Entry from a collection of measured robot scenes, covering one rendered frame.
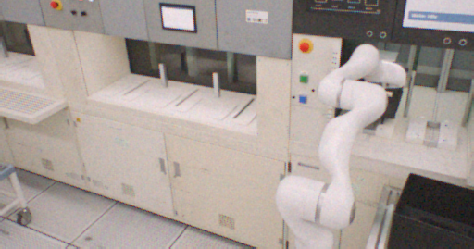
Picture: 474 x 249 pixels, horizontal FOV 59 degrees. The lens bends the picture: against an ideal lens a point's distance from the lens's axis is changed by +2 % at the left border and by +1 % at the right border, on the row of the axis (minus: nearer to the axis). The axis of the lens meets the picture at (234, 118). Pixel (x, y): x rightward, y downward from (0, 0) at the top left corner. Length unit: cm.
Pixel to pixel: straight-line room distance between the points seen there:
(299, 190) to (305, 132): 80
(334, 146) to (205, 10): 97
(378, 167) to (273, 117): 53
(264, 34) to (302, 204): 88
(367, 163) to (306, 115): 35
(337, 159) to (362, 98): 23
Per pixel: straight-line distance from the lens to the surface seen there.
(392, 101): 208
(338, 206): 120
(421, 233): 160
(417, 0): 168
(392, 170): 198
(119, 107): 256
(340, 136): 130
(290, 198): 123
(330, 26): 176
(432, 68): 269
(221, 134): 220
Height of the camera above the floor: 193
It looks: 28 degrees down
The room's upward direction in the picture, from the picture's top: 2 degrees counter-clockwise
